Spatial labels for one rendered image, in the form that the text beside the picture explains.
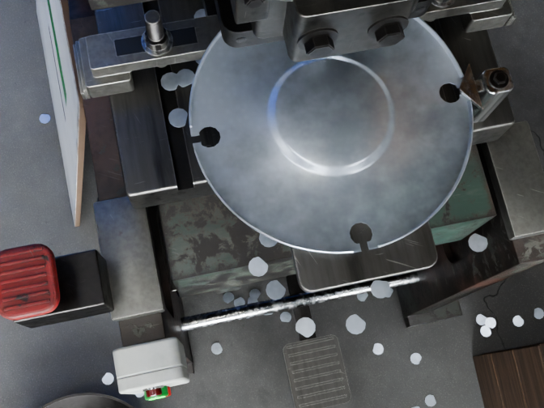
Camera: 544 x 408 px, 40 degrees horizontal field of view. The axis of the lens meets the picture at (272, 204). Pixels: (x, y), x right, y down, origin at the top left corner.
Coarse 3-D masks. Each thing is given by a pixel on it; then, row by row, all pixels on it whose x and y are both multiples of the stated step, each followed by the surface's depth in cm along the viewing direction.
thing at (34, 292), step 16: (0, 256) 73; (16, 256) 73; (32, 256) 73; (48, 256) 73; (0, 272) 72; (16, 272) 72; (32, 272) 72; (48, 272) 72; (0, 288) 72; (16, 288) 72; (32, 288) 72; (48, 288) 72; (0, 304) 71; (16, 304) 72; (32, 304) 72; (48, 304) 72
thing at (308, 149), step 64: (256, 64) 77; (320, 64) 77; (384, 64) 78; (448, 64) 78; (192, 128) 75; (256, 128) 75; (320, 128) 75; (384, 128) 75; (448, 128) 76; (256, 192) 73; (320, 192) 74; (384, 192) 74; (448, 192) 74
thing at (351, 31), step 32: (288, 0) 58; (320, 0) 58; (352, 0) 58; (384, 0) 58; (416, 0) 59; (256, 32) 65; (288, 32) 62; (320, 32) 60; (352, 32) 61; (384, 32) 61
